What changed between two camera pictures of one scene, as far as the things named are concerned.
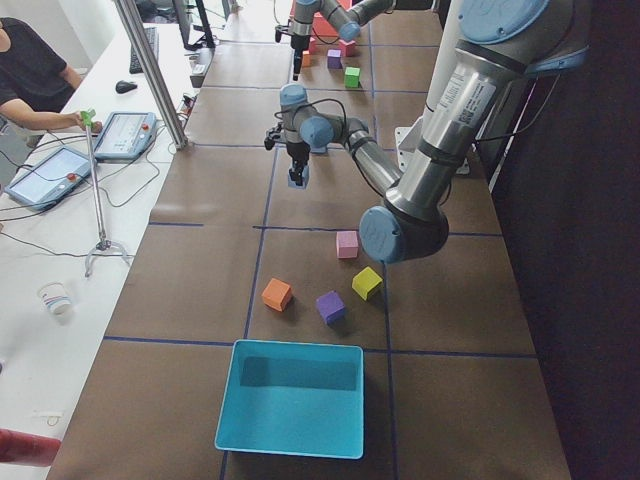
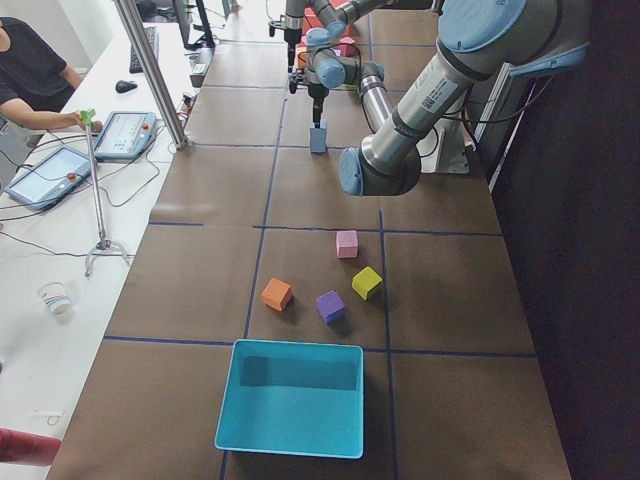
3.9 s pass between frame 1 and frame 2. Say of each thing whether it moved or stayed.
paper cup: stayed
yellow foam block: stayed
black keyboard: stayed
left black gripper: moved
